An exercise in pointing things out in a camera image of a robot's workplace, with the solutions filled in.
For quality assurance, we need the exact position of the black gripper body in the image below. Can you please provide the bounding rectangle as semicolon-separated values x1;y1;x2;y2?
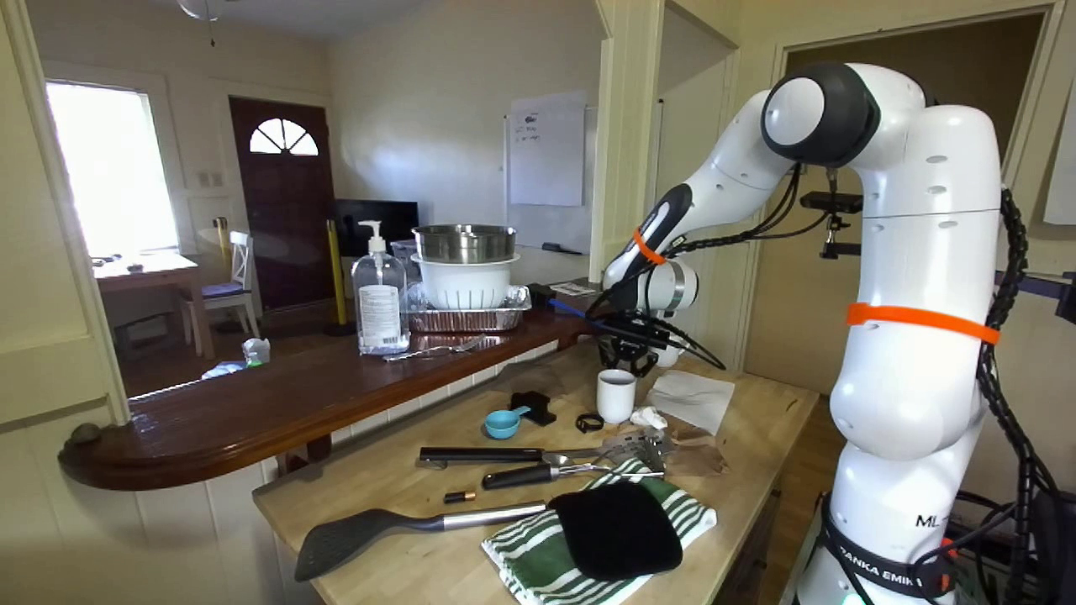
608;312;679;362

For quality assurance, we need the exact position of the small white mug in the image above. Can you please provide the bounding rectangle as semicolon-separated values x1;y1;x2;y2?
594;366;639;431

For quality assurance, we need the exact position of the dark wooden bar counter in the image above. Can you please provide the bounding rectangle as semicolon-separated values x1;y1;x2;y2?
57;306;593;493

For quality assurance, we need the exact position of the white paper towel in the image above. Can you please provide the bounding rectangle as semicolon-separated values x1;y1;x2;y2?
646;366;740;436

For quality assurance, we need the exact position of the crumpled white tissue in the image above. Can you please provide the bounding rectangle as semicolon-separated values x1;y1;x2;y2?
628;405;674;441

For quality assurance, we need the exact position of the small black object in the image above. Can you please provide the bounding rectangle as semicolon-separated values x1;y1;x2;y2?
508;387;562;431

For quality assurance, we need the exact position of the small teal measuring cup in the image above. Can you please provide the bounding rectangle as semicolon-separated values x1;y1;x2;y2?
481;405;534;445

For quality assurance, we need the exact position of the black cloth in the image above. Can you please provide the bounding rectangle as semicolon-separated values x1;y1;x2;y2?
547;477;687;583

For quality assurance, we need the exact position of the aluminium foil tray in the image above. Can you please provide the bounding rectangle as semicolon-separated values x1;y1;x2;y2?
401;283;534;335

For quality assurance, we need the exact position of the stainless steel bowl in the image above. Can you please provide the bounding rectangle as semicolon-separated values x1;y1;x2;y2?
415;223;521;269

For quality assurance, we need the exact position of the green white striped towel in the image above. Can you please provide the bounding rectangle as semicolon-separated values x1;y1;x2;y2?
481;456;719;605

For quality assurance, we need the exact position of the clear pump sanitizer bottle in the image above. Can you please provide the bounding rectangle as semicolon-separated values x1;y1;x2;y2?
351;219;409;361

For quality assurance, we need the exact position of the black television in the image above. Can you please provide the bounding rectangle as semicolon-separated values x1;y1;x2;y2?
333;199;425;264

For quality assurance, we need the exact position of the dark wooden door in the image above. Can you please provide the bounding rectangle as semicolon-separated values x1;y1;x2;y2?
230;96;340;312

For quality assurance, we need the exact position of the wooden chair blue seat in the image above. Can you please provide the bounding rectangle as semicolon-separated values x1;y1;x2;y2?
177;230;261;361

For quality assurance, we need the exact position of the wooden desk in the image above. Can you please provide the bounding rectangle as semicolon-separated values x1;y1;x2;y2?
95;260;204;362

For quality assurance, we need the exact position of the bright window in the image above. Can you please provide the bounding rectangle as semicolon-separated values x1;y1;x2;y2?
45;77;182;267

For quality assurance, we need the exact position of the orange strap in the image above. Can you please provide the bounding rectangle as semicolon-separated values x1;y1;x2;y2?
844;299;1003;348
628;230;674;269

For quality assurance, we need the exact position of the metal spoon black handle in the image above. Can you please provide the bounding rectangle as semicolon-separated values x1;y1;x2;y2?
481;461;608;493

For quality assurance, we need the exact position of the white wall board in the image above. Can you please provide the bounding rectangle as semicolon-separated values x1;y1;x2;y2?
505;96;593;212

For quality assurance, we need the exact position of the black camera on mount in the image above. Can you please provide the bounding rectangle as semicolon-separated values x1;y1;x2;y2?
799;164;869;264

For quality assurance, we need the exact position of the black spatula grey handle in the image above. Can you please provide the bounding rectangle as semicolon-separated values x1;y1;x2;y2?
292;501;552;585

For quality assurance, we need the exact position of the black cable bundle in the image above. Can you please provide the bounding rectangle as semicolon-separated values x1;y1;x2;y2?
973;190;1076;605

